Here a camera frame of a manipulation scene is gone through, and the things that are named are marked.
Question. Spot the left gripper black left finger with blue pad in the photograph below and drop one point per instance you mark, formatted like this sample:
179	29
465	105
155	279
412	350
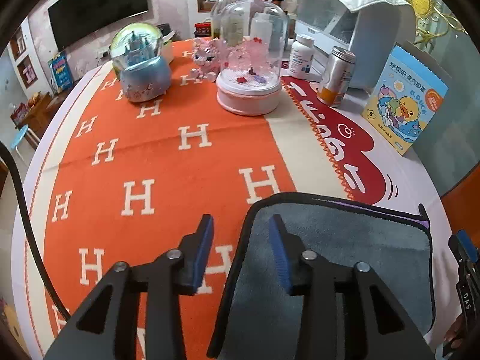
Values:
104	326

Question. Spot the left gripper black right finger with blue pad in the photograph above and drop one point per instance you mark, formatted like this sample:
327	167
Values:
348	312

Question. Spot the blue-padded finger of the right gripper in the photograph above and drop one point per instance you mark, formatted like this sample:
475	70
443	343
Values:
463	248

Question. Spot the purple grey microfiber towel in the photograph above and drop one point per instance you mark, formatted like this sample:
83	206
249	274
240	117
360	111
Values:
257	319

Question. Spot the red white cartoon mat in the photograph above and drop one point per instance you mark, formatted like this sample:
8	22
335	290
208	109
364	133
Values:
345	144

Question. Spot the orange H-pattern table runner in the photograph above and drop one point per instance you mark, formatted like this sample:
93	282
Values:
126	182

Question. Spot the duck picture box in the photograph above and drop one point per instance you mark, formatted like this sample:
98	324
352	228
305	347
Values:
410	90

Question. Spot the blue round stool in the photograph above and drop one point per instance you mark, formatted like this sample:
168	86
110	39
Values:
24	133

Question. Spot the silver orange can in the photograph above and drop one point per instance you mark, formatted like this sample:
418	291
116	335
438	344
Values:
337	76

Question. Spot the white pill bottle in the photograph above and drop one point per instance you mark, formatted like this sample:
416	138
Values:
301	56

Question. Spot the blue poster board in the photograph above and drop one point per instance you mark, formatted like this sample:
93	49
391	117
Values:
61	72

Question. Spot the white appliance with cloth cover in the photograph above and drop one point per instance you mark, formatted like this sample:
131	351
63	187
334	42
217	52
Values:
367	28

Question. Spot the blue castle snow globe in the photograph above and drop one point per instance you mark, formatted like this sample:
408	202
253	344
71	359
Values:
136	54

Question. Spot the pink block toy figure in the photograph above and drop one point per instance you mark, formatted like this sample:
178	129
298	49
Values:
207	57

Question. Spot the pink glass dome ornament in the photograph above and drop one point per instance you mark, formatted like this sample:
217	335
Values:
253	34

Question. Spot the red lidded pot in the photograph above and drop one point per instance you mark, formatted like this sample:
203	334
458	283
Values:
202	29

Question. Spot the black flat television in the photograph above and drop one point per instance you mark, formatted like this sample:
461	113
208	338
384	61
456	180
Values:
72	20

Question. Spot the glass bottle dark cap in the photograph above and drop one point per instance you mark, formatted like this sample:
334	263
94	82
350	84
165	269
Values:
216	17

